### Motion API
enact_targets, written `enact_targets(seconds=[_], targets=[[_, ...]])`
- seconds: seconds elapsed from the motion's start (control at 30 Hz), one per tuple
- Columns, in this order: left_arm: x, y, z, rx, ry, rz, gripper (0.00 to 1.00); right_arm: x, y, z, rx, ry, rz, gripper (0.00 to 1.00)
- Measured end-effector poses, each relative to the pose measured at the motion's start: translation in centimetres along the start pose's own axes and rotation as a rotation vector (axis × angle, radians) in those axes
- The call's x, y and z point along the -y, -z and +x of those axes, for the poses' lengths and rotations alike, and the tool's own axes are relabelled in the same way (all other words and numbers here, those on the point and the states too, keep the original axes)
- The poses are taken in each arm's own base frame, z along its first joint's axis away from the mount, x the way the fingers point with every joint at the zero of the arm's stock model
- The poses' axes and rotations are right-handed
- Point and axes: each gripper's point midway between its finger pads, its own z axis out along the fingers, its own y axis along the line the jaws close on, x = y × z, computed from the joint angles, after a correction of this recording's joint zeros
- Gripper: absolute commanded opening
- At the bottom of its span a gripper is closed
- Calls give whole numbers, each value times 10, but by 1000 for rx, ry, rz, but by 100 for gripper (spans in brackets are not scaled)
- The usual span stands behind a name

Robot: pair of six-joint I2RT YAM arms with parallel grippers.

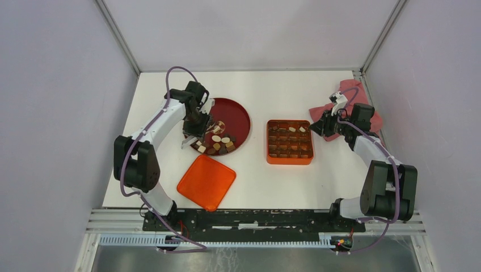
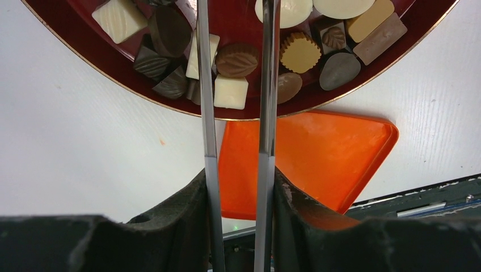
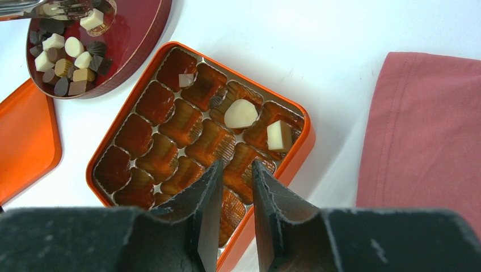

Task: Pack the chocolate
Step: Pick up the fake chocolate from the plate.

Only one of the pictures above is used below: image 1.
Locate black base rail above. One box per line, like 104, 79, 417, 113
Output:
165, 209, 366, 243

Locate metal serving tongs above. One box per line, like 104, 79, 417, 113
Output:
181, 121, 225, 149

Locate pink cloth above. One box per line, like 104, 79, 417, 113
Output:
309, 79, 383, 146

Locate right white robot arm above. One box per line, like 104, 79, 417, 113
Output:
309, 103, 417, 231

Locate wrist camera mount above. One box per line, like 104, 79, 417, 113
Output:
329, 91, 348, 116
200, 98, 215, 114

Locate round dark red plate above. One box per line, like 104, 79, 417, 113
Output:
190, 97, 251, 156

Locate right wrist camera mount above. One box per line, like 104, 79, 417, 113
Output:
329, 91, 348, 116

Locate orange box lid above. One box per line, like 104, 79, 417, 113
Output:
176, 155, 237, 212

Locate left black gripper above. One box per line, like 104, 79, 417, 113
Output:
183, 109, 212, 143

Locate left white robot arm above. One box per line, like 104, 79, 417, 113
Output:
113, 81, 215, 231

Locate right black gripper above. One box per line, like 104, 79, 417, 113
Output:
308, 107, 353, 137

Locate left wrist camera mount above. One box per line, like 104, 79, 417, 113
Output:
200, 98, 215, 114

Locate orange compartment chocolate box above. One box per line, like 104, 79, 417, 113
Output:
266, 120, 314, 165

